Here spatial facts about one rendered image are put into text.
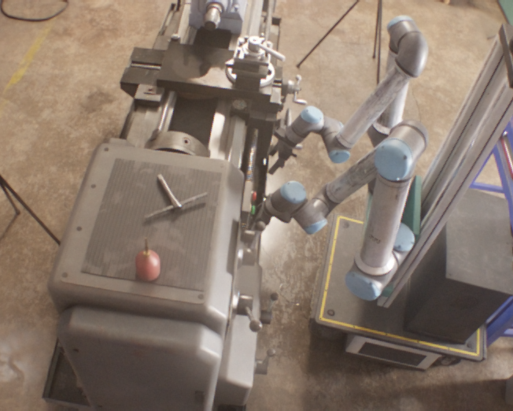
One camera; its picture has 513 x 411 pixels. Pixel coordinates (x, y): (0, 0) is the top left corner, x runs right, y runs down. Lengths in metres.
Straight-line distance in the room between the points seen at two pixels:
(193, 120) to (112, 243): 1.33
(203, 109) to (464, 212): 1.39
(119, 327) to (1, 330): 1.61
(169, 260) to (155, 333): 0.21
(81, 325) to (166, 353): 0.24
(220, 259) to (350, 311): 1.27
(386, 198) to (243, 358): 0.76
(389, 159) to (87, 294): 0.94
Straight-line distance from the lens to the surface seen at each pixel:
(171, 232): 1.56
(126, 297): 1.47
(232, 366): 1.93
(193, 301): 1.45
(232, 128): 2.56
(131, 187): 1.66
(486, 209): 2.68
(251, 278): 2.12
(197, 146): 1.99
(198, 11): 3.03
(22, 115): 3.99
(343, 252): 2.87
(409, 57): 2.12
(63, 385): 2.39
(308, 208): 2.07
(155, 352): 1.48
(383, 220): 1.82
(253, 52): 2.52
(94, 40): 4.58
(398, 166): 1.63
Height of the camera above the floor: 2.62
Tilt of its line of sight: 52 degrees down
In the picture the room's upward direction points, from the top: 13 degrees clockwise
